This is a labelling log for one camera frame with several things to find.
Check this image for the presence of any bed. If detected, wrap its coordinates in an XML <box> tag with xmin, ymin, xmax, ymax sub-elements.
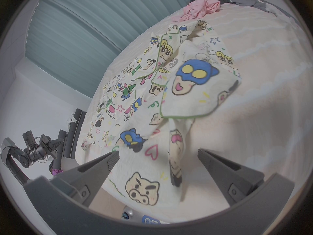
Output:
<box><xmin>75</xmin><ymin>0</ymin><xmax>312</xmax><ymax>213</ymax></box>

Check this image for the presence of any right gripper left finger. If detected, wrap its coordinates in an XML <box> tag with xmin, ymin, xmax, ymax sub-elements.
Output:
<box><xmin>52</xmin><ymin>151</ymin><xmax>120</xmax><ymax>207</ymax></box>

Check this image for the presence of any white printed pyjama top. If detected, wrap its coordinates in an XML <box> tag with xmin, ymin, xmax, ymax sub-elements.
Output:
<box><xmin>81</xmin><ymin>20</ymin><xmax>242</xmax><ymax>207</ymax></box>

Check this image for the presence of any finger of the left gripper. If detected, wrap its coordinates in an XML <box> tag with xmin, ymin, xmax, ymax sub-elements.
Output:
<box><xmin>50</xmin><ymin>139</ymin><xmax>65</xmax><ymax>152</ymax></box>

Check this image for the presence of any white crumpled cloth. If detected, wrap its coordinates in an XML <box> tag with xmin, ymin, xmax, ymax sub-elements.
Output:
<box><xmin>67</xmin><ymin>112</ymin><xmax>79</xmax><ymax>125</ymax></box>

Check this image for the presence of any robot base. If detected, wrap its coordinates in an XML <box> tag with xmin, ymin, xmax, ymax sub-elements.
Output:
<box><xmin>120</xmin><ymin>205</ymin><xmax>162</xmax><ymax>227</ymax></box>

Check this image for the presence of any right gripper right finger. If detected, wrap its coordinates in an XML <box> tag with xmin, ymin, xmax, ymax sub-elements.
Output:
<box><xmin>198</xmin><ymin>148</ymin><xmax>265</xmax><ymax>207</ymax></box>

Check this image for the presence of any pink garment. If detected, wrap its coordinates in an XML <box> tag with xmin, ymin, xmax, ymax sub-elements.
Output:
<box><xmin>172</xmin><ymin>0</ymin><xmax>222</xmax><ymax>23</ymax></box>

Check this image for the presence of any blue-green curtain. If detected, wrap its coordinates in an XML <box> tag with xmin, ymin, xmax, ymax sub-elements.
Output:
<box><xmin>24</xmin><ymin>0</ymin><xmax>204</xmax><ymax>100</ymax></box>

